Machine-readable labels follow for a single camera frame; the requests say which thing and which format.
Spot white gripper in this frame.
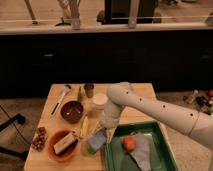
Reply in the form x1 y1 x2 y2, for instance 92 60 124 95
99 110 120 134

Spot blue grey sponge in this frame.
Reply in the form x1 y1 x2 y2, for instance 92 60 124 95
87 128 107 152

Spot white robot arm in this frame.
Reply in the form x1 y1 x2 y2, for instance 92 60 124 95
100 82 213 152

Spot yellow corn cob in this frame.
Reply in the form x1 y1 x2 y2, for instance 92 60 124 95
80 116 89 138

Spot orange ball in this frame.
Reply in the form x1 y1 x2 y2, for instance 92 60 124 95
123 136 136 151

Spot dark red bowl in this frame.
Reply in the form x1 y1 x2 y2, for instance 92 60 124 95
60 101 84 124

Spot green plastic tray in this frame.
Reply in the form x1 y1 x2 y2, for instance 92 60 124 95
104 121 178 171

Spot green vegetable stick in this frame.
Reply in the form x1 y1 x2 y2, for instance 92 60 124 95
77 86 82 102

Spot brown white block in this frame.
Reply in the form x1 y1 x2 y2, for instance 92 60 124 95
53 132 77 155

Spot grey cloth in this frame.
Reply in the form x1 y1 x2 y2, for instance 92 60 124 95
130 133 151 171

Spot orange bowl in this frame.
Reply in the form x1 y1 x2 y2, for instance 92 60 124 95
48 129 78 162

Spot brown grape bunch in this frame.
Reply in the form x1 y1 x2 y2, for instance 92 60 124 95
32 127 46 151

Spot white handled spoon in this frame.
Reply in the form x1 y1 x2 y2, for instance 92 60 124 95
51 84 71 115

